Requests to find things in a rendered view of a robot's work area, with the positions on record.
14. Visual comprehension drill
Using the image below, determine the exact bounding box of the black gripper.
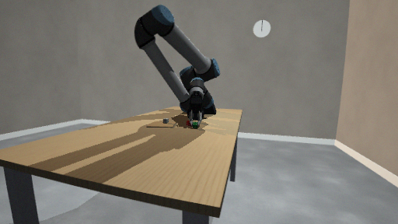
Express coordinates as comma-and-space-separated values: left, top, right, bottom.
187, 91, 204, 126

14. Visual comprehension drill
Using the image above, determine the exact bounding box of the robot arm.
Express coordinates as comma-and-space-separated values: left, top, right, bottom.
134, 5, 220, 112

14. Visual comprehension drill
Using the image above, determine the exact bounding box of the tan flat mat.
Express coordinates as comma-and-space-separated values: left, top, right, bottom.
146, 121, 176, 128

